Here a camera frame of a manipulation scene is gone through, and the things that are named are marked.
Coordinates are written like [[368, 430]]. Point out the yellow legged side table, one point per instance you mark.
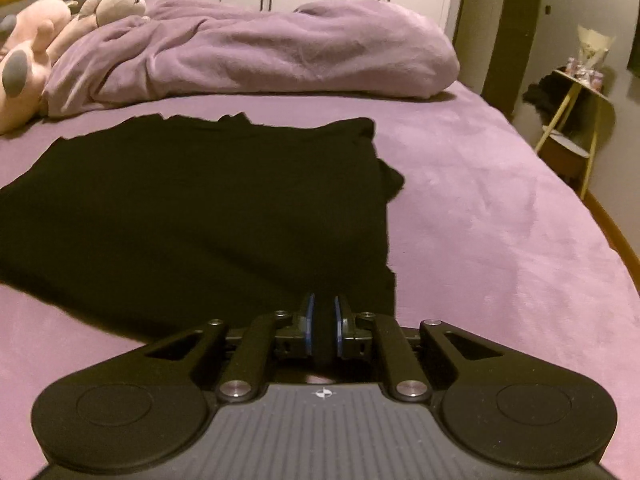
[[570, 136]]

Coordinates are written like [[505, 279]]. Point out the pink plush pig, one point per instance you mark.
[[25, 64]]

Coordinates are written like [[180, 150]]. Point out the paper wrapped bouquet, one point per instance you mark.
[[586, 65]]

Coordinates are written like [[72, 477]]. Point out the purple bed sheet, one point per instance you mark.
[[483, 236]]

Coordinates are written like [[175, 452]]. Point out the purple duvet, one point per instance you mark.
[[188, 47]]

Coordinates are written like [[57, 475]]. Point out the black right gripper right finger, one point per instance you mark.
[[345, 326]]

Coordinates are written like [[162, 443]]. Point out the black garment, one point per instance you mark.
[[160, 224]]

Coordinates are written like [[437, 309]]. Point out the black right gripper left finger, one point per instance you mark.
[[305, 322]]

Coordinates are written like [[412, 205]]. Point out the beige plush bear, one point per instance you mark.
[[92, 15]]

